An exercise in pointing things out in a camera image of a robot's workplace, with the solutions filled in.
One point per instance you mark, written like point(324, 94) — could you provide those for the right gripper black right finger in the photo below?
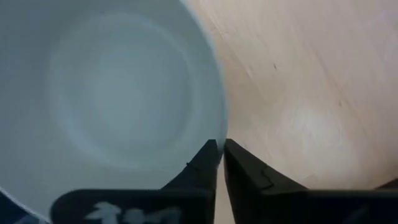
point(267, 202)

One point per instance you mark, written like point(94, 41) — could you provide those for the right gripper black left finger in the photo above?
point(174, 205)

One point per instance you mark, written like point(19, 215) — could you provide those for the grey bowl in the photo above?
point(124, 93)

